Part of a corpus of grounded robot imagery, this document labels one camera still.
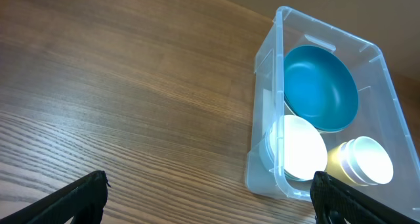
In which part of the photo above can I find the pink cup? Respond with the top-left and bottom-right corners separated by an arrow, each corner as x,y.
339,139 -> 368,186

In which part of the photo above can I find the dark blue bowl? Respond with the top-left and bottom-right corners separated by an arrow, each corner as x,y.
283,45 -> 359,125

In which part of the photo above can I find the light blue small bowl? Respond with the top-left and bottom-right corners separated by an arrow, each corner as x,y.
259,137 -> 274,172

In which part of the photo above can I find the mint green small bowl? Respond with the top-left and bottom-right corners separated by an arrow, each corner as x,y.
260,129 -> 276,172

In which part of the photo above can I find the clear plastic storage container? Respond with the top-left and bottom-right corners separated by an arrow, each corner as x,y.
245,6 -> 419,220

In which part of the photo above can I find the pale green cup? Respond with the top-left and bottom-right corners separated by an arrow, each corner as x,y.
347,136 -> 394,185

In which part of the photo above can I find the cream white bowl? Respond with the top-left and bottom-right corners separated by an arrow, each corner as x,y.
285,101 -> 350,133

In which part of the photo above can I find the yellow cup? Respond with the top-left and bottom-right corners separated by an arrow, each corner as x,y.
325,142 -> 359,186

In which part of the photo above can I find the pale pink small bowl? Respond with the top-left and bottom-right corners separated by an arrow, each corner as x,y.
268,115 -> 327,181

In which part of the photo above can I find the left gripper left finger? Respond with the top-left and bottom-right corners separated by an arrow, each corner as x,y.
1,170 -> 109,224

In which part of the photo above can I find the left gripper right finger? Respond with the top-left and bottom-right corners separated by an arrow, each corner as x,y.
310,171 -> 419,224

